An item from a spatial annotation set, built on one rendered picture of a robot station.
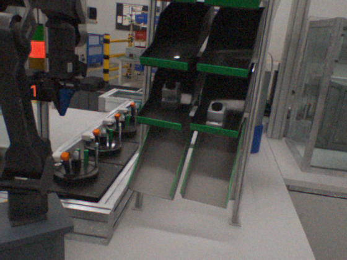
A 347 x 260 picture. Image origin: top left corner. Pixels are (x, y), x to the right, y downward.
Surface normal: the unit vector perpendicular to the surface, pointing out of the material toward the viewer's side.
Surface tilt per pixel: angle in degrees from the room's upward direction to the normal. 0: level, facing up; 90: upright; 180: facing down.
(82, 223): 90
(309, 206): 90
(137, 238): 0
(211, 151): 45
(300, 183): 90
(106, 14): 90
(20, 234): 0
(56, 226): 0
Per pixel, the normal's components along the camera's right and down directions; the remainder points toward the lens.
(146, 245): 0.10, -0.95
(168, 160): -0.14, -0.49
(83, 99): -0.12, 0.28
